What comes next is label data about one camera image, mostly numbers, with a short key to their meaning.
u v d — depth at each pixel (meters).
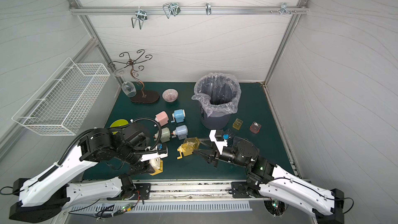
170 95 1.11
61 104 0.69
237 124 0.98
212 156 0.53
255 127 0.96
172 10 0.77
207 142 0.61
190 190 0.75
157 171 0.59
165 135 0.85
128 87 0.89
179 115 0.93
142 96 1.11
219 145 0.53
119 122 0.93
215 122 0.96
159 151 0.52
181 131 0.86
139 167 0.51
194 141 0.62
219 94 0.94
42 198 0.39
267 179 0.49
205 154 0.55
